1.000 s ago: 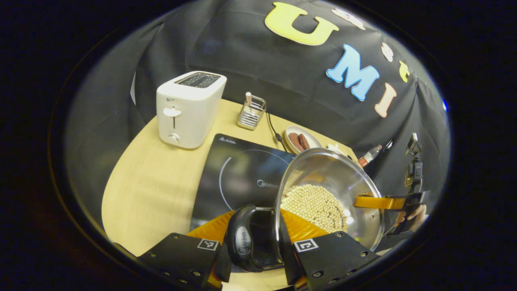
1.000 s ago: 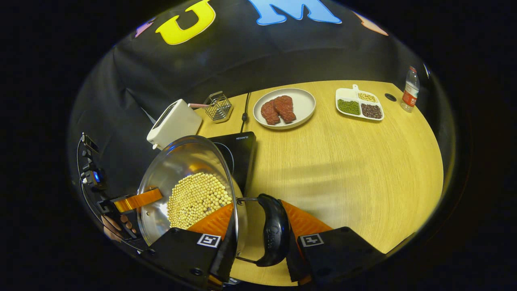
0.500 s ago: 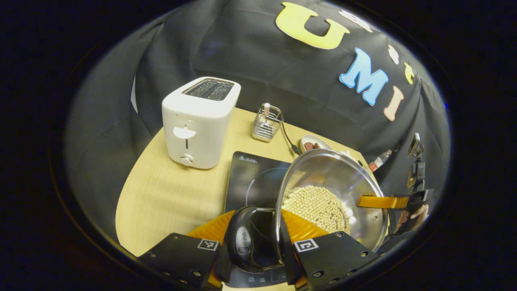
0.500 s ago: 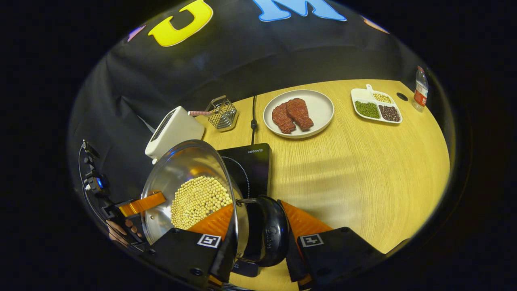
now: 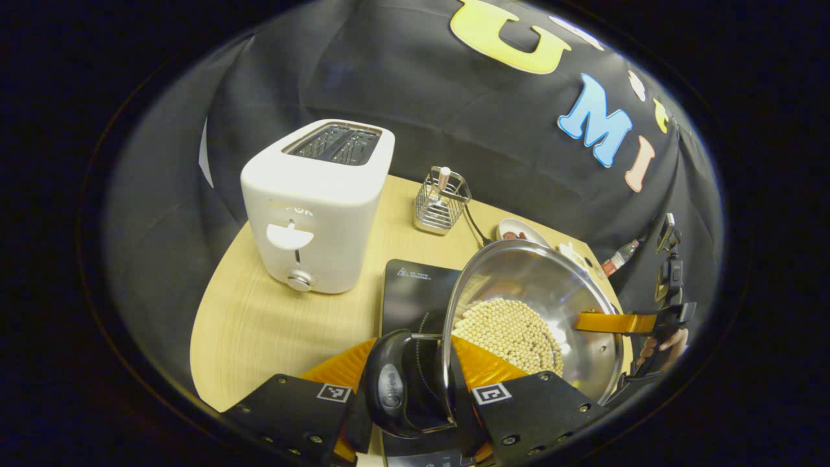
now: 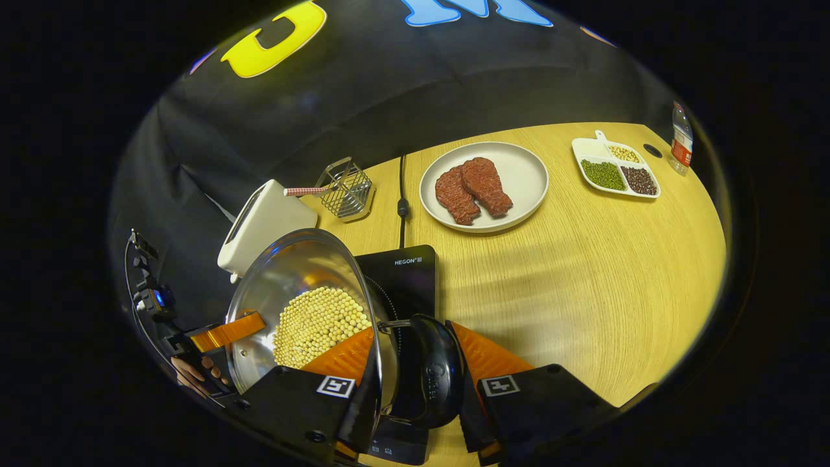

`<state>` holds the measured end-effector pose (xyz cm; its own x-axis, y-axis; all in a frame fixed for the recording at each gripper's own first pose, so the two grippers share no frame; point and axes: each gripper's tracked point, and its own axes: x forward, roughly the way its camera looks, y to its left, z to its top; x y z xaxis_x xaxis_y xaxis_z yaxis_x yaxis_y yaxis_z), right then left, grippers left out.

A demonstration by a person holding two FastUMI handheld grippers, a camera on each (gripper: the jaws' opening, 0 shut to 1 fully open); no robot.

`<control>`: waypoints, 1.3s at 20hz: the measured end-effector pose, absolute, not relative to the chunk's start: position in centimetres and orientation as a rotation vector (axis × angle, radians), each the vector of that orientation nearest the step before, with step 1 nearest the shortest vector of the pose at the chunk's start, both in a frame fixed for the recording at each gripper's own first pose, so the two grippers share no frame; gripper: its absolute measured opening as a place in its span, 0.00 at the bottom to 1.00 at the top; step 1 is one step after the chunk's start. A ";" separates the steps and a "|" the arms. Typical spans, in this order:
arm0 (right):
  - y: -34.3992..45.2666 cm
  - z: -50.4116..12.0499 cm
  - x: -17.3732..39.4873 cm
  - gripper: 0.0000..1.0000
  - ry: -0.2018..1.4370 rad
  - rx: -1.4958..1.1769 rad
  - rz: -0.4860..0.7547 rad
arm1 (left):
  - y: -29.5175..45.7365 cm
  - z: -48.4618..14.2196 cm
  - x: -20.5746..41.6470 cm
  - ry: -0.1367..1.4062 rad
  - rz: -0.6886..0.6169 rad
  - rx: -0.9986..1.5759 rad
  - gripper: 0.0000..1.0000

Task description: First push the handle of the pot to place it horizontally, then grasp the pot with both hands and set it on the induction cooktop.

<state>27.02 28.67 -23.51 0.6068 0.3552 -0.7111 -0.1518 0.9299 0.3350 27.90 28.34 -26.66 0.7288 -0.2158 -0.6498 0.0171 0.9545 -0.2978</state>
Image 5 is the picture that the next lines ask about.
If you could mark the pile of soybeans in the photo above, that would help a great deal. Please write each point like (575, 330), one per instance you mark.
(512, 331)

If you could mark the white round plate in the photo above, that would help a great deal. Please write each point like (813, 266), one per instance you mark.
(515, 225)

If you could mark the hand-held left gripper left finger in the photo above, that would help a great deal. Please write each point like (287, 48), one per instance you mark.
(292, 415)

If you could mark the plastic bottle with red label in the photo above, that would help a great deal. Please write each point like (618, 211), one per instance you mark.
(619, 258)

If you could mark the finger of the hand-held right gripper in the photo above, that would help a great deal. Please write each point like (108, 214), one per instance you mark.
(613, 322)

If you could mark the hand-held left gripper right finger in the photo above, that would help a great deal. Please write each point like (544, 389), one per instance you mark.
(538, 415)

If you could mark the white divided dish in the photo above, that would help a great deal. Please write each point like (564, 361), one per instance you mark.
(574, 254)

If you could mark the white toaster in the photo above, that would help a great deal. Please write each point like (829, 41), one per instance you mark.
(318, 207)

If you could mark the stainless steel pot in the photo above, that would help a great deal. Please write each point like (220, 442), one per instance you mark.
(532, 272)

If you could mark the black induction cooktop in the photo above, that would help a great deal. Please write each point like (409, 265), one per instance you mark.
(415, 292)

